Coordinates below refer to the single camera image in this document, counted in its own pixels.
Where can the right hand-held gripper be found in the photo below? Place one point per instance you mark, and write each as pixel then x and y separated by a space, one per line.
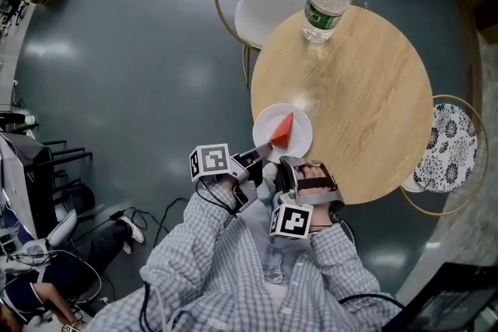
pixel 292 221

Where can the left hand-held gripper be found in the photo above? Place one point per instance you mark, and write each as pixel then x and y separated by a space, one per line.
pixel 214 157

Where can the white round plate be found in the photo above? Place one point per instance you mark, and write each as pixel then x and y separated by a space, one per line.
pixel 264 128

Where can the red watermelon slice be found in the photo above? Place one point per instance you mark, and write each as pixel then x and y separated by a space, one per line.
pixel 284 132

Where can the person's right forearm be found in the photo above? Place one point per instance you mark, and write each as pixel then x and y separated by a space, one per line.
pixel 338 256

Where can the person's left forearm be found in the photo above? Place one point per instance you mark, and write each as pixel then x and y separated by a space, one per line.
pixel 194 233

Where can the round wooden table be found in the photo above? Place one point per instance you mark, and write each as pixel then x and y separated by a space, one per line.
pixel 369 89

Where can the person's right hand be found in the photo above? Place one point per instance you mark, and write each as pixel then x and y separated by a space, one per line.
pixel 315 173

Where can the person's white shoe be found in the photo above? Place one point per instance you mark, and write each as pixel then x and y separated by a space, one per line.
pixel 269 171

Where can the person's pale trousers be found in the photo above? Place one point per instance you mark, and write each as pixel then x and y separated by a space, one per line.
pixel 272 256

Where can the person's checked shirt torso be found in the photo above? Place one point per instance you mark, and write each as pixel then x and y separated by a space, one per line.
pixel 218 303

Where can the black power adapter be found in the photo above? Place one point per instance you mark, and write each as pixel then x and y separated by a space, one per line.
pixel 116 215

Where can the black monitor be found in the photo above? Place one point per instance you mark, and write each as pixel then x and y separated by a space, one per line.
pixel 455 299

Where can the grey chair armrest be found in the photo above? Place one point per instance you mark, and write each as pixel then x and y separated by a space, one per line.
pixel 62 229

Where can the black metal chair frames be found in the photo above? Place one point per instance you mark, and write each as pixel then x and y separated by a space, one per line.
pixel 46 175

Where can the brown cardboard box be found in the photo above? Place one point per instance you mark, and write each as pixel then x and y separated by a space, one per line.
pixel 488 17

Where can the black office chair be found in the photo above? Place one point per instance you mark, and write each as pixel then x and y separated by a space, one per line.
pixel 13 2

